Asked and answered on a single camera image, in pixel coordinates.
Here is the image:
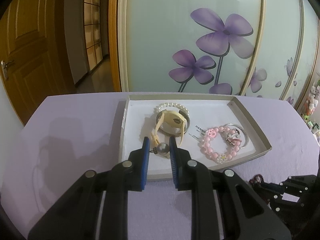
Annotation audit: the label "cream yellow wrist watch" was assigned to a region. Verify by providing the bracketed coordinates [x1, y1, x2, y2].
[140, 109, 190, 159]

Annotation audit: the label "plush toy decorations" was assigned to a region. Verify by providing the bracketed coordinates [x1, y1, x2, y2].
[301, 80, 319, 143]

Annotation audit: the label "grey cardboard tray box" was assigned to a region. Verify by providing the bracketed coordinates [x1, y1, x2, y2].
[119, 93, 272, 170]

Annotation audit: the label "thin silver bangle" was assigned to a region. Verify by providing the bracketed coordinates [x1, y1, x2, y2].
[222, 123, 249, 150]

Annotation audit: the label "pink bead bracelet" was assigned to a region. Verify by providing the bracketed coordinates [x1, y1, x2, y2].
[198, 126, 243, 165]

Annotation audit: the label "white pearl bracelet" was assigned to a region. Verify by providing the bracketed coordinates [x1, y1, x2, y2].
[152, 101, 190, 117]

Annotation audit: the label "pearl earring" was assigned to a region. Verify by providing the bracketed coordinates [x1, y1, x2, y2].
[150, 142, 169, 156]

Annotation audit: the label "brown wooden door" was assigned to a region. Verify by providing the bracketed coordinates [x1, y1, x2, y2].
[1, 0, 75, 124]

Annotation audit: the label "grey metal cuff bangle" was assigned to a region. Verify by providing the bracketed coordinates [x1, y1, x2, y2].
[155, 109, 190, 137]

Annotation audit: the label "wardrobe door with purple flowers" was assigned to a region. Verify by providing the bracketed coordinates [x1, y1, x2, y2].
[109, 0, 319, 108]

